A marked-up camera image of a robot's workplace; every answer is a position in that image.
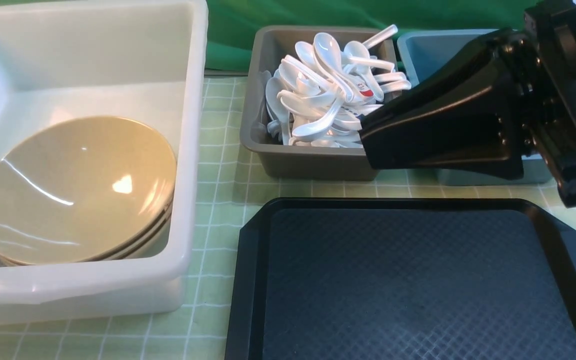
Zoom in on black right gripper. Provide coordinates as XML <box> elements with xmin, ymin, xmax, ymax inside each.
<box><xmin>359</xmin><ymin>0</ymin><xmax>576</xmax><ymax>208</ymax></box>

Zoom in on white soup spoon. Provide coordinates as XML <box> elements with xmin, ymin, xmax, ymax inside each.
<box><xmin>313</xmin><ymin>32</ymin><xmax>374</xmax><ymax>103</ymax></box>

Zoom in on beige bowl in tub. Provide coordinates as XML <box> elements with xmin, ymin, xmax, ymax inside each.
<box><xmin>0</xmin><ymin>116</ymin><xmax>177</xmax><ymax>266</ymax></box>
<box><xmin>0</xmin><ymin>193</ymin><xmax>172</xmax><ymax>266</ymax></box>

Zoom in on blue chopstick bin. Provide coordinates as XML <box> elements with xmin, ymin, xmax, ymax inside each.
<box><xmin>397</xmin><ymin>29</ymin><xmax>553</xmax><ymax>187</ymax></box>

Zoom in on pile of white spoons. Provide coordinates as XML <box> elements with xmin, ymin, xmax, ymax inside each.
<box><xmin>263</xmin><ymin>24</ymin><xmax>412</xmax><ymax>149</ymax></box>

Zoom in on grey spoon bin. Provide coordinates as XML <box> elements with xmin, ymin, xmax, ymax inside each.
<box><xmin>240</xmin><ymin>25</ymin><xmax>397</xmax><ymax>182</ymax></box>

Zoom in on black serving tray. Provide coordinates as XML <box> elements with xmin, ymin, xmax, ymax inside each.
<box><xmin>224</xmin><ymin>197</ymin><xmax>576</xmax><ymax>360</ymax></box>

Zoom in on green backdrop cloth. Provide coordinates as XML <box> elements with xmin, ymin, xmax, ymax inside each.
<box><xmin>205</xmin><ymin>0</ymin><xmax>537</xmax><ymax>74</ymax></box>

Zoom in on green checked tablecloth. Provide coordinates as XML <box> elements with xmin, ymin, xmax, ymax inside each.
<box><xmin>0</xmin><ymin>77</ymin><xmax>576</xmax><ymax>360</ymax></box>

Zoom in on large white plastic tub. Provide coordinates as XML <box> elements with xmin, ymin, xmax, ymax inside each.
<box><xmin>0</xmin><ymin>0</ymin><xmax>208</xmax><ymax>326</ymax></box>

